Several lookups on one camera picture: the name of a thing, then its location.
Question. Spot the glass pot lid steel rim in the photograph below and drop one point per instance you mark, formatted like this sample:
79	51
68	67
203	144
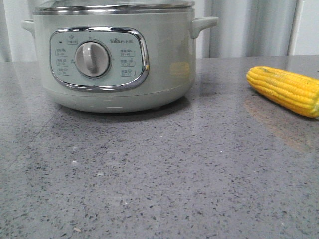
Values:
77	5

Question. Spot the yellow corn cob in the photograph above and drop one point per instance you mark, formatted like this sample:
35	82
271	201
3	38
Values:
296	92

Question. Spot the pale green electric cooking pot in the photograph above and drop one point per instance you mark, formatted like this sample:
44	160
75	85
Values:
152	53

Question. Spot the grey round control knob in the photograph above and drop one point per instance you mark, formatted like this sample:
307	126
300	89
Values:
92	59

